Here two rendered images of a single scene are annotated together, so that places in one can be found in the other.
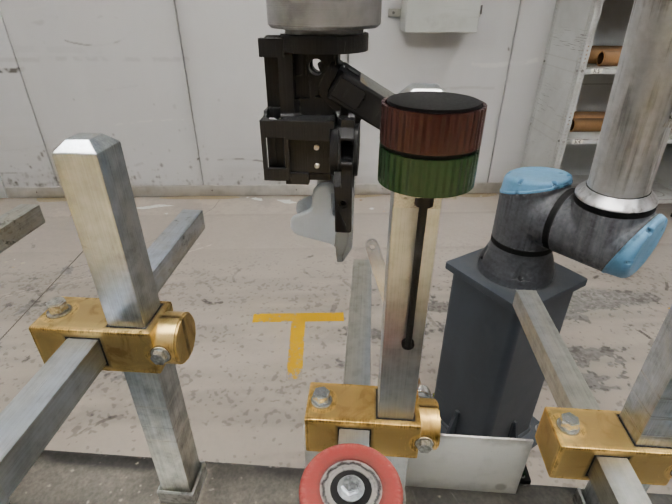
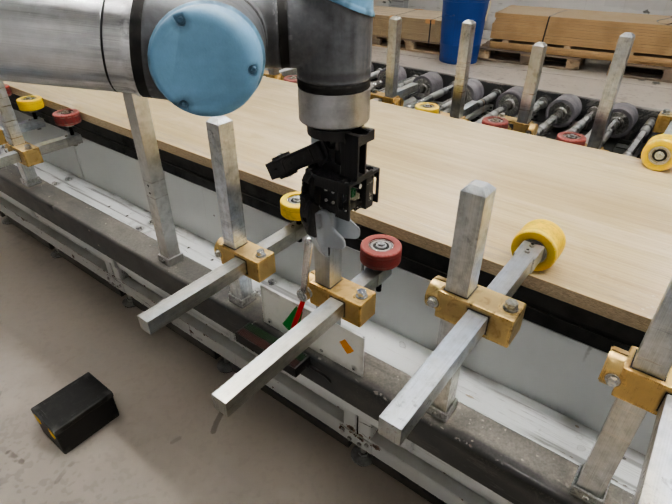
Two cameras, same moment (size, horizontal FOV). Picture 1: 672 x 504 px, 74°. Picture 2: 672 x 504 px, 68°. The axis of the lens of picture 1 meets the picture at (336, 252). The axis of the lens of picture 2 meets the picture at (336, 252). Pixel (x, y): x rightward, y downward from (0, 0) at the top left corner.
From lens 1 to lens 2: 100 cm
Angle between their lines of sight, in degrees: 109
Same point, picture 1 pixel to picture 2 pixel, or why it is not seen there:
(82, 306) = (495, 306)
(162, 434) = not seen: hidden behind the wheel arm
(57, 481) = (531, 456)
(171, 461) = not seen: hidden behind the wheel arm
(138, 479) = (471, 428)
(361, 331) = (299, 328)
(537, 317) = (175, 300)
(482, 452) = (280, 303)
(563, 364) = (212, 276)
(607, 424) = (244, 249)
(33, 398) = (509, 273)
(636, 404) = (238, 233)
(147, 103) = not seen: outside the picture
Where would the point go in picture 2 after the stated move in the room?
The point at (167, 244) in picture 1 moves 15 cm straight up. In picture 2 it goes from (431, 364) to (446, 266)
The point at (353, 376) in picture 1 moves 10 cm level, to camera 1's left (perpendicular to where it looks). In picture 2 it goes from (332, 306) to (382, 327)
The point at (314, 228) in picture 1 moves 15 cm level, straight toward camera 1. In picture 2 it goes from (348, 229) to (390, 190)
